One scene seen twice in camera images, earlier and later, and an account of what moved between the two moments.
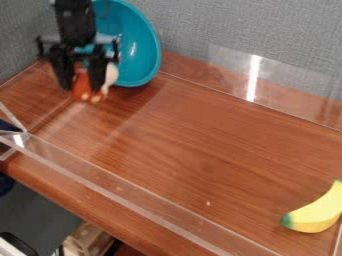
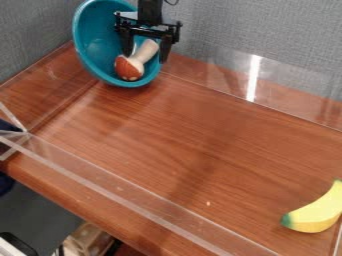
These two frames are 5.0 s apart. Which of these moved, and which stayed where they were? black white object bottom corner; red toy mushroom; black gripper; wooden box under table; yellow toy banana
Moved: black gripper; red toy mushroom
Stayed: black white object bottom corner; yellow toy banana; wooden box under table
